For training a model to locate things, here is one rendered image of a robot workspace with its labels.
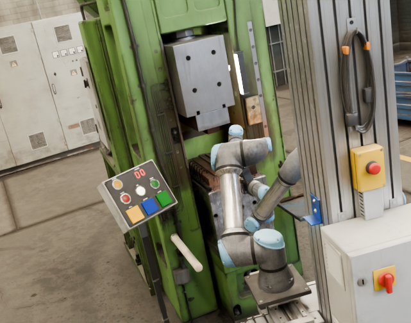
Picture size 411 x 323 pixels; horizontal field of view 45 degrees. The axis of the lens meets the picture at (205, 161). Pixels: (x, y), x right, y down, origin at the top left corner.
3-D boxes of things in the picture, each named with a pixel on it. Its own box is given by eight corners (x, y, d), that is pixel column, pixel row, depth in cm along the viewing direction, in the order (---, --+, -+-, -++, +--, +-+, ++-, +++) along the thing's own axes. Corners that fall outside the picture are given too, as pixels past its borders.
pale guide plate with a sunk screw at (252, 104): (262, 122, 307) (258, 95, 302) (249, 125, 305) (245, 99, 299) (261, 121, 309) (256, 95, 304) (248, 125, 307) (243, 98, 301)
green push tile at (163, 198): (172, 201, 267) (165, 189, 268) (162, 207, 262) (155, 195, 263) (171, 202, 269) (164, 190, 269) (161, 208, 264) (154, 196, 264)
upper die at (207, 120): (230, 122, 286) (227, 107, 283) (198, 131, 281) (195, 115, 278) (204, 112, 324) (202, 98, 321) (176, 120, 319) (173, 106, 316)
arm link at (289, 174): (308, 170, 211) (255, 239, 240) (317, 160, 219) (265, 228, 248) (286, 153, 213) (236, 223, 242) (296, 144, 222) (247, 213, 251)
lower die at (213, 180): (240, 179, 297) (238, 166, 295) (209, 188, 292) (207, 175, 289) (214, 162, 335) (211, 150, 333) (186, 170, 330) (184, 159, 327)
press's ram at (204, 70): (248, 101, 287) (236, 31, 275) (186, 118, 276) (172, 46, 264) (220, 93, 325) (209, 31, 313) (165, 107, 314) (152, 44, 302)
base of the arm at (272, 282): (299, 287, 199) (296, 266, 196) (264, 297, 197) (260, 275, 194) (286, 269, 213) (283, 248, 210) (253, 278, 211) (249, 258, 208)
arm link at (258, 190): (262, 206, 245) (259, 190, 243) (252, 199, 255) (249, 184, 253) (276, 200, 247) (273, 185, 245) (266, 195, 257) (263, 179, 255)
